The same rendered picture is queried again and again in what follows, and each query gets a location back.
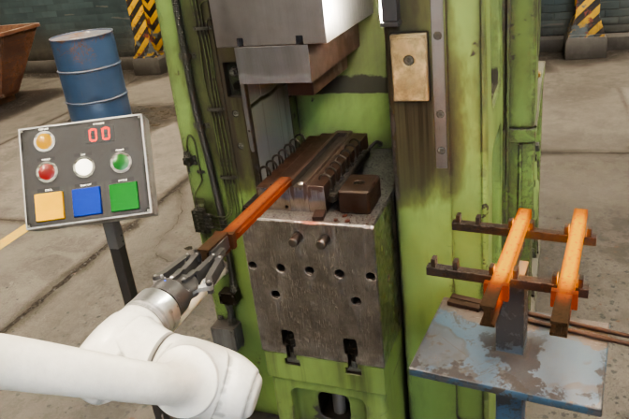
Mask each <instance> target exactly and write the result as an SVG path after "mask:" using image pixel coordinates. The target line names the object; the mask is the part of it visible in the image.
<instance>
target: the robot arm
mask: <svg viewBox="0 0 629 419"><path fill-rule="evenodd" d="M229 248H230V246H229V241H228V236H225V237H224V238H223V239H222V240H221V241H220V242H219V243H218V244H217V245H216V246H215V247H214V248H212V249H211V250H210V251H209V257H208V258H207V259H205V260H204V261H203V262H202V263H201V261H202V257H201V253H200V252H198V251H197V249H194V254H190V253H186V254H184V255H183V256H182V257H180V258H179V259H177V260H176V261H175V262H173V263H172V264H171V265H169V266H168V267H166V268H165V269H164V270H162V271H160V272H158V273H156V274H154V275H153V276H152V278H153V282H154V285H153V286H152V287H151V288H146V289H144V290H142V291H141V292H140V293H138V294H137V295H136V296H135V297H134V298H133V299H132V300H131V301H130V302H129V303H127V304H126V305H125V306H124V308H123V309H122V310H120V311H117V312H115V313H113V314H112V315H111V316H110V317H109V318H107V319H106V320H105V321H104V322H102V323H101V324H100V325H99V326H98V327H97V328H96V329H95V330H94V331H93V332H92V333H91V334H90V336H89V337H88V338H87V339H86V340H85V341H84V343H83V344H82V345H81V347H80V348H77V347H72V346H67V345H63V344H58V343H53V342H48V341H44V340H35V339H30V338H25V337H20V336H14V335H9V334H3V333H0V390H8V391H18V392H27V393H37V394H46V395H55V396H64V397H81V398H82V399H83V400H84V401H86V402H88V403H90V404H92V405H101V404H105V403H108V402H111V401H118V402H127V403H137V404H147V405H158V406H159V407H160V409H161V410H162V411H163V412H165V413H167V414H168V415H170V416H173V417H176V418H185V419H246V418H248V417H250V416H251V415H252V414H253V412H254V409H255V407H256V404H257V401H258V398H259V394H260V391H261V387H262V378H261V376H260V374H259V370H258V369H257V367H256V366H255V365H254V364H253V363H252V362H251V361H249V360H248V359H247V358H245V357H244V356H243V355H241V354H239V353H237V352H234V351H232V350H230V349H228V348H226V347H223V346H220V345H218V344H215V343H212V342H209V341H206V340H201V339H198V338H194V337H187V336H183V335H179V334H176V333H174V332H173V331H174V329H175V328H176V327H177V326H178V325H179V323H180V321H181V316H182V315H183V313H184V312H185V311H186V310H187V309H188V307H189V304H190V302H191V300H192V298H194V297H196V296H198V294H199V292H204V291H207V292H208V294H213V293H214V288H213V287H214V286H215V284H216V282H217V281H218V279H219V277H220V275H221V273H222V272H223V270H224V268H225V264H224V259H223V257H224V256H225V255H226V252H227V250H228V249H229ZM184 261H185V262H186V263H185V262H184ZM202 281H203V283H201V282H202Z"/></svg>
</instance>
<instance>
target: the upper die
mask: <svg viewBox="0 0 629 419"><path fill-rule="evenodd" d="M359 46H360V45H359V33H358V23H357V24H355V25H354V26H352V27H351V28H349V29H348V30H346V31H345V32H343V33H342V34H340V35H338V36H336V37H335V38H333V39H332V40H331V41H330V42H328V43H323V44H303V41H302V42H301V43H299V44H298V45H277V46H254V47H244V46H243V45H241V46H239V47H235V48H234V51H235V56H236V63H237V68H238V74H239V81H240V84H266V83H312V82H314V81H315V80H316V79H318V78H319V77H320V76H322V75H323V74H324V73H326V72H327V71H328V70H330V69H331V68H332V67H333V66H335V65H336V64H338V63H339V62H340V61H342V59H343V58H345V57H346V56H347V55H348V54H350V53H351V52H352V51H354V50H355V49H357V48H358V47H359Z"/></svg>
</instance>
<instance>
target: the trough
mask: <svg viewBox="0 0 629 419"><path fill-rule="evenodd" d="M346 134H347V133H337V134H336V135H335V136H334V137H333V138H332V139H331V140H330V141H329V143H328V144H327V145H326V146H325V147H324V148H323V149H322V150H321V151H320V152H319V153H318V154H317V155H316V156H315V157H314V159H313V160H312V161H311V162H310V163H309V164H308V165H307V166H306V167H305V168H304V169H303V170H302V171H301V172H300V174H299V175H298V176H297V177H296V178H295V179H294V180H293V181H291V183H292V187H303V184H302V185H298V182H300V181H302V182H304V181H305V180H306V179H307V178H308V177H309V176H310V174H311V173H312V172H313V171H314V170H315V169H316V168H317V167H318V165H319V164H320V163H321V162H322V161H323V160H324V159H325V158H326V157H327V155H328V154H329V153H330V152H331V151H332V150H333V149H334V148H335V146H336V145H337V144H338V143H339V142H340V141H341V140H342V139H343V137H344V136H345V135H346Z"/></svg>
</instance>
